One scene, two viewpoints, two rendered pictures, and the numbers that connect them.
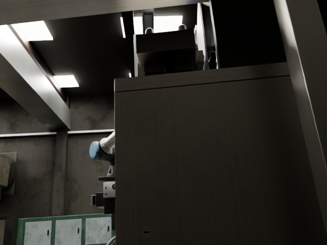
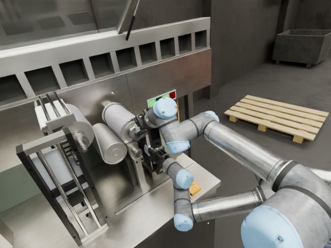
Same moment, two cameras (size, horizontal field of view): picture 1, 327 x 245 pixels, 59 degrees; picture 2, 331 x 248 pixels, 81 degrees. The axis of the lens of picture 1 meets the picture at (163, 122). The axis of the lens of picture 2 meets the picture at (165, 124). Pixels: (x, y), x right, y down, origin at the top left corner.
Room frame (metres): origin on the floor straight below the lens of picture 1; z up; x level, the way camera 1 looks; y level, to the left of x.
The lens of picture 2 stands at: (1.77, -0.57, 1.77)
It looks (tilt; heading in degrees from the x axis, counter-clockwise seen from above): 32 degrees down; 144
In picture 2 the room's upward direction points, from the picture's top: 7 degrees counter-clockwise
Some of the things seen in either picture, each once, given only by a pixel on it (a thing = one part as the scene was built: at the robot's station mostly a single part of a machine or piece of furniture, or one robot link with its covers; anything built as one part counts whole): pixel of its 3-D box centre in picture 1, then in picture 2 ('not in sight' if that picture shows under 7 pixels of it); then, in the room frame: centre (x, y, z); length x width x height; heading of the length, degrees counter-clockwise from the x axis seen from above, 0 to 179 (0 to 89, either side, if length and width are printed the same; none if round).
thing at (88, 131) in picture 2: not in sight; (70, 126); (0.87, -0.46, 1.34); 0.25 x 0.14 x 0.14; 176
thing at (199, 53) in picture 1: (197, 74); not in sight; (0.90, -0.13, 1.01); 0.23 x 0.03 x 0.05; 176
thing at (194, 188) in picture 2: not in sight; (192, 188); (1.26, -0.08, 0.91); 0.07 x 0.07 x 0.02; 86
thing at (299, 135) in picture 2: not in sight; (273, 115); (0.67, 2.35, 0.06); 1.29 x 0.89 x 0.12; 3
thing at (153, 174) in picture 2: not in sight; (143, 161); (0.90, -0.15, 0.92); 0.28 x 0.04 x 0.04; 176
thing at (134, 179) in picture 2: not in sight; (123, 156); (0.85, -0.26, 1.00); 0.33 x 0.07 x 0.20; 176
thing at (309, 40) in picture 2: not in sight; (301, 47); (-0.18, 5.58, 0.38); 1.12 x 0.91 x 0.76; 3
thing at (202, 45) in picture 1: (202, 48); (138, 137); (0.90, -0.15, 1.11); 0.23 x 0.01 x 0.18; 176
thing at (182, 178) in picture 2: not in sight; (180, 175); (1.29, -0.18, 1.11); 0.11 x 0.08 x 0.09; 176
